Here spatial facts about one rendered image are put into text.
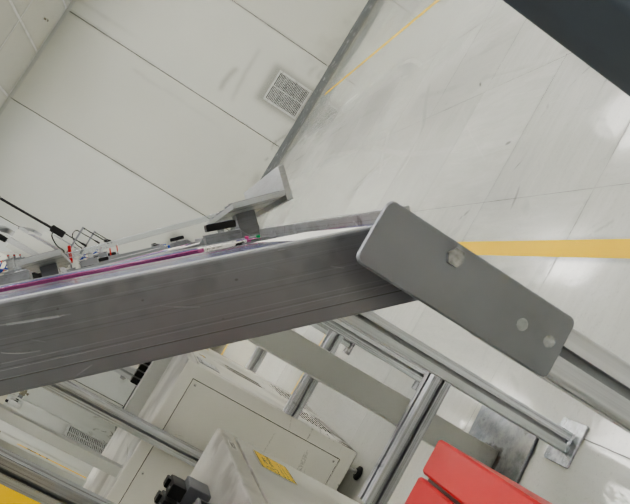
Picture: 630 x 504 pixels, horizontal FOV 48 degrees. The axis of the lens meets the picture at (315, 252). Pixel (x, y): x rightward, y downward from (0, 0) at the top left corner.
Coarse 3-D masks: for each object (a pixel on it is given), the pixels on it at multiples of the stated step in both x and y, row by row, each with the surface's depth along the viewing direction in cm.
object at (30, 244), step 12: (0, 228) 549; (84, 228) 562; (12, 240) 509; (24, 240) 525; (36, 240) 527; (0, 252) 511; (12, 252) 555; (24, 252) 525; (36, 252) 513; (144, 252) 535; (72, 264) 541; (84, 264) 555; (96, 264) 527
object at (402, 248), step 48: (384, 240) 48; (432, 240) 49; (432, 288) 49; (480, 288) 50; (480, 336) 50; (528, 336) 51; (432, 384) 129; (576, 432) 136; (192, 480) 103; (384, 480) 127
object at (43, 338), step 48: (336, 240) 52; (96, 288) 48; (144, 288) 49; (192, 288) 50; (240, 288) 50; (288, 288) 51; (336, 288) 52; (384, 288) 53; (0, 336) 47; (48, 336) 47; (96, 336) 48; (144, 336) 49; (192, 336) 50; (240, 336) 50; (0, 384) 47; (48, 384) 47
